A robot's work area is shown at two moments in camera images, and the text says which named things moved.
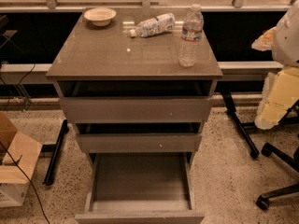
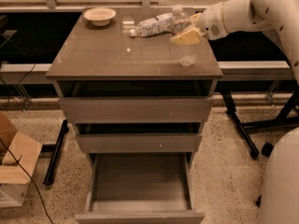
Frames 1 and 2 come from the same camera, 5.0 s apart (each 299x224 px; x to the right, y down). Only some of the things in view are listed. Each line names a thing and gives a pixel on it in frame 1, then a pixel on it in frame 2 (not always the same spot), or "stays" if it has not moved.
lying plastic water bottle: x=154 y=26 stays
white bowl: x=100 y=17 stays
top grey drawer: x=136 y=109 stays
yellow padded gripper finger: x=264 y=42 to x=211 y=21
